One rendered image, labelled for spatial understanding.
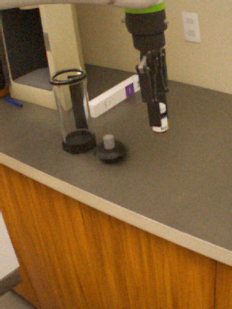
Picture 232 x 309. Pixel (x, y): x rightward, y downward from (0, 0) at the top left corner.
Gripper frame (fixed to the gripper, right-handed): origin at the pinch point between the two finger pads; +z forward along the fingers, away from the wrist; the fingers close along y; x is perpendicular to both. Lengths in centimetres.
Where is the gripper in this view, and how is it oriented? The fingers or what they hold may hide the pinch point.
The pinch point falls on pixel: (157, 109)
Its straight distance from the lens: 123.4
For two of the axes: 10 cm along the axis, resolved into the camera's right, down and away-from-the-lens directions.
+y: -4.3, 5.0, -7.5
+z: 1.3, 8.6, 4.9
